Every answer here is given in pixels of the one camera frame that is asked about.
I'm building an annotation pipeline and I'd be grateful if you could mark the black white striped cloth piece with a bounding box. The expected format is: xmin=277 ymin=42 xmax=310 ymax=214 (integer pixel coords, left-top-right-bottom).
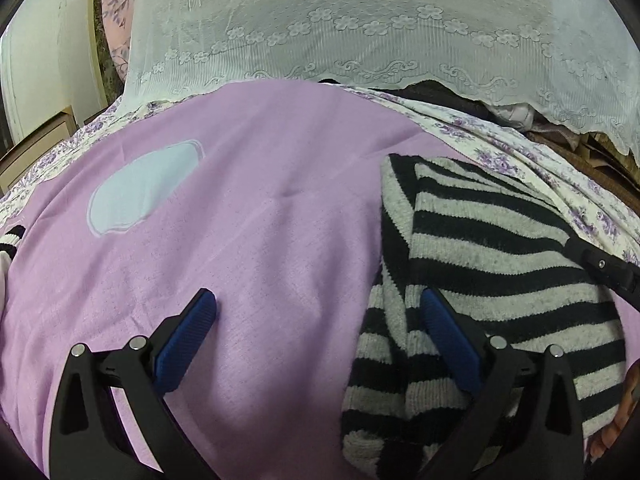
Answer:
xmin=0 ymin=224 xmax=27 ymax=263

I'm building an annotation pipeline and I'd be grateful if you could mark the pink floral fabric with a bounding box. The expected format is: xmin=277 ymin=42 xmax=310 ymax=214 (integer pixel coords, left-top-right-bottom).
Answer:
xmin=100 ymin=0 xmax=142 ymax=85

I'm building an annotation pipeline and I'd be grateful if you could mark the black grey striped sweater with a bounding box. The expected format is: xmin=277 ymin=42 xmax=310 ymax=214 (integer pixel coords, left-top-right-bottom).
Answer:
xmin=341 ymin=154 xmax=632 ymax=480

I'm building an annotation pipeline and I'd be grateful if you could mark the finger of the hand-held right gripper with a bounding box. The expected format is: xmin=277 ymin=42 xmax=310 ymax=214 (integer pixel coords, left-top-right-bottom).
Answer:
xmin=564 ymin=236 xmax=640 ymax=312

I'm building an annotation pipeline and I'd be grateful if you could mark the purple bed sheet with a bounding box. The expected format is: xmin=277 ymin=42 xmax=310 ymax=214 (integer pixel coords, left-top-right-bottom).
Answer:
xmin=0 ymin=81 xmax=640 ymax=480

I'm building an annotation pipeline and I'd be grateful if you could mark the white lace cloth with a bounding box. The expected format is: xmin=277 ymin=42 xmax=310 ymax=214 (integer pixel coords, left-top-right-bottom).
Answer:
xmin=120 ymin=0 xmax=640 ymax=163

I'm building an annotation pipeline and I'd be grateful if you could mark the person's right hand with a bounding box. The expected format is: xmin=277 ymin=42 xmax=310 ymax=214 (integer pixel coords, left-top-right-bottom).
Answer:
xmin=586 ymin=360 xmax=640 ymax=465

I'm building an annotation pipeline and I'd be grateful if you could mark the white door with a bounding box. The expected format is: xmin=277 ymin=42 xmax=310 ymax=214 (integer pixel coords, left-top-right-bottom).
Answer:
xmin=0 ymin=0 xmax=132 ymax=147

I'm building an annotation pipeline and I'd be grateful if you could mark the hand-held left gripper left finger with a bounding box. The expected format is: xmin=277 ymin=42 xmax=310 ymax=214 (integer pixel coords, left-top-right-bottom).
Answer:
xmin=49 ymin=287 xmax=218 ymax=480

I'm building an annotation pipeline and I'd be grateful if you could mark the white crumpled cloth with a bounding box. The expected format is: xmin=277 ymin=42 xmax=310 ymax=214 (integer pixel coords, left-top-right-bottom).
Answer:
xmin=487 ymin=102 xmax=537 ymax=129

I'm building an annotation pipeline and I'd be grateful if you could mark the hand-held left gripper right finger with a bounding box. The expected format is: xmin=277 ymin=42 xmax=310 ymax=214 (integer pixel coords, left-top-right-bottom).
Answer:
xmin=419 ymin=287 xmax=587 ymax=480

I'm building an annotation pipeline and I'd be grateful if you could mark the dark green frame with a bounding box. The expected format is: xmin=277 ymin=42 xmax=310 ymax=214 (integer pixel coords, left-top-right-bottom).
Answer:
xmin=87 ymin=0 xmax=123 ymax=111

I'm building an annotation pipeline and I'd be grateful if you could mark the dark cloth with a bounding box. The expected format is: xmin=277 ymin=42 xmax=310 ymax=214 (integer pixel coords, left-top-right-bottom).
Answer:
xmin=320 ymin=79 xmax=497 ymax=122

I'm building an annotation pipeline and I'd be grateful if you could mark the wooden nightstand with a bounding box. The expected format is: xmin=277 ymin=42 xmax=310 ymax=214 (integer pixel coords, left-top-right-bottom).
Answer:
xmin=0 ymin=105 xmax=77 ymax=197

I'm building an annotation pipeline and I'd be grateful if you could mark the brown cloth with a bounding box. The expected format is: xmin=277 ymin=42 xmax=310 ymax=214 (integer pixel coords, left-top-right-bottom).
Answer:
xmin=525 ymin=124 xmax=640 ymax=191

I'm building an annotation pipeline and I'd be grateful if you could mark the white purple floral sheet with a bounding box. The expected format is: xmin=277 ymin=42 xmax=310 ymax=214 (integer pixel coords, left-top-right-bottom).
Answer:
xmin=0 ymin=85 xmax=640 ymax=266

